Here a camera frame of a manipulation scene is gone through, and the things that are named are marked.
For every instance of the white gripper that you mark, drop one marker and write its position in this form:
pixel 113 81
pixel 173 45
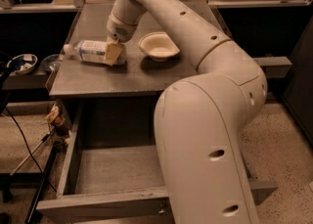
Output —
pixel 119 30

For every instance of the clear plastic bottle blue label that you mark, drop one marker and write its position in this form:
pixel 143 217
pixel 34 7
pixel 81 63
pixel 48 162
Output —
pixel 89 51

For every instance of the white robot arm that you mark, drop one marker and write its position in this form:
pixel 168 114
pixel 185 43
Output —
pixel 199 119

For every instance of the open grey top drawer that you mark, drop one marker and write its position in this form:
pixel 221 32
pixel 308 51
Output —
pixel 119 182

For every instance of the small metal drawer knob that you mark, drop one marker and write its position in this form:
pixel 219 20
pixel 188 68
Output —
pixel 161 210

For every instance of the grey cabinet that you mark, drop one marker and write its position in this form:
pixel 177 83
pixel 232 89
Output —
pixel 118 103

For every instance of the dark glass bowl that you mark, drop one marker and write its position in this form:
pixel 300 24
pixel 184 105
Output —
pixel 51 63

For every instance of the crumpled snack bag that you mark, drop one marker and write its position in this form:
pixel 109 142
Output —
pixel 56 119

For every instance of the bowl with small items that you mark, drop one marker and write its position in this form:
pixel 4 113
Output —
pixel 23 63

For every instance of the grey side shelf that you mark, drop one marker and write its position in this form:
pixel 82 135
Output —
pixel 274 67

